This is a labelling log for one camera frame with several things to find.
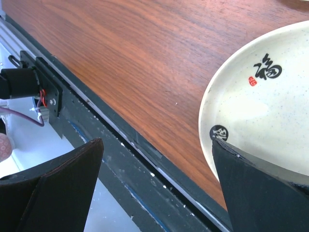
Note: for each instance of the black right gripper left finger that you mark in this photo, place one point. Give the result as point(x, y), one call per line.
point(54, 196)

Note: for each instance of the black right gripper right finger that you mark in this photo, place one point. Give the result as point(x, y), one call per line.
point(260, 196)

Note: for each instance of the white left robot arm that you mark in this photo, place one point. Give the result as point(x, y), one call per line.
point(18, 83)

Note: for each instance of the cream floral small plate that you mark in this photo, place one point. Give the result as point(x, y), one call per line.
point(258, 100)

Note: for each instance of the aluminium rail frame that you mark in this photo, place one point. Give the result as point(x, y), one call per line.
point(15, 40)

